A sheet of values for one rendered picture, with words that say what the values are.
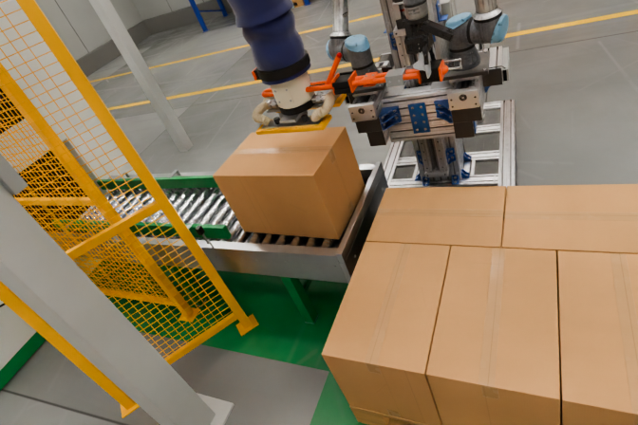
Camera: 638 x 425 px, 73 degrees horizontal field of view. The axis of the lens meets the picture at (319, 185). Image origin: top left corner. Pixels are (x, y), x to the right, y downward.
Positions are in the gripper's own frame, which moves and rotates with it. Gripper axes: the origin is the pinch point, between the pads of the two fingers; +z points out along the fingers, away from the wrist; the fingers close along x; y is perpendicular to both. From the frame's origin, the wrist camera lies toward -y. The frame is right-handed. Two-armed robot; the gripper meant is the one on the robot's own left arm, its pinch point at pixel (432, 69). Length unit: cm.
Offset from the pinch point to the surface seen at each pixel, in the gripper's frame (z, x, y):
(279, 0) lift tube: -36, 4, 50
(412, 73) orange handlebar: -0.7, 2.5, 6.9
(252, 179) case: 36, 19, 89
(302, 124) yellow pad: 11, 14, 53
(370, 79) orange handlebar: -1.0, 3.8, 22.9
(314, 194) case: 44, 20, 57
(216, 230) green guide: 66, 26, 124
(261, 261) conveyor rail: 77, 35, 93
